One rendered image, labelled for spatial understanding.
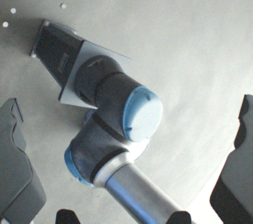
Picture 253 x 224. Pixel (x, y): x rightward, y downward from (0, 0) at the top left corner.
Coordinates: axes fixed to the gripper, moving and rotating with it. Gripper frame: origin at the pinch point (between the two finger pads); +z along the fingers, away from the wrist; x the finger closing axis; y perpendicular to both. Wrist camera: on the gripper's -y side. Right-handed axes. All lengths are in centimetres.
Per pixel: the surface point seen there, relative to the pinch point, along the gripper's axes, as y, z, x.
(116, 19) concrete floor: 13, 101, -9
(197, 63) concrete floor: 58, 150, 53
